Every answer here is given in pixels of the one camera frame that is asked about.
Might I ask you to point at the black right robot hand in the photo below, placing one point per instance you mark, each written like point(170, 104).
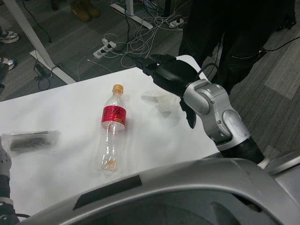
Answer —
point(173, 75)

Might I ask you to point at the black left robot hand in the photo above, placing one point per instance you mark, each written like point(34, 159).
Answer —
point(1, 77)

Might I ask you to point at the white paper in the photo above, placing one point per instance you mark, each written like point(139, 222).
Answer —
point(164, 103)

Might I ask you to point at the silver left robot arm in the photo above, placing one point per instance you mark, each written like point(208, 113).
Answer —
point(4, 159)

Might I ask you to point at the black power adapter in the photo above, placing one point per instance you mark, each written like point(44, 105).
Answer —
point(41, 69)

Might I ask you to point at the person with white sneakers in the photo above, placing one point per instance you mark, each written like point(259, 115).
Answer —
point(9, 37)

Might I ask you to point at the white standing desk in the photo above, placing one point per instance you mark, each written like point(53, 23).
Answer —
point(35, 42)

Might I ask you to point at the short white power strip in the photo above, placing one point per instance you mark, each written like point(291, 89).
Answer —
point(176, 23)

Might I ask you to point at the black item in clear bag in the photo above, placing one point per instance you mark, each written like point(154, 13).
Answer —
point(28, 141)

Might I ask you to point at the clear bottle with red label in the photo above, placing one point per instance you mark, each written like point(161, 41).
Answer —
point(113, 114)

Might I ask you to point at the person in black clothes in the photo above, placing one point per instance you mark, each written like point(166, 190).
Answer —
point(234, 35)

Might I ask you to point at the long white power strip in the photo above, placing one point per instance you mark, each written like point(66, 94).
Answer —
point(103, 51)

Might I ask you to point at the white plug adapter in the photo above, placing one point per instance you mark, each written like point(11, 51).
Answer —
point(105, 42)

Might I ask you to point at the person with brown shoes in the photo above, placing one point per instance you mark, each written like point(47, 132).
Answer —
point(82, 11)

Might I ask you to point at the silver robot chest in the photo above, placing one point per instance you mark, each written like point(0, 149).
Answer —
point(187, 187)

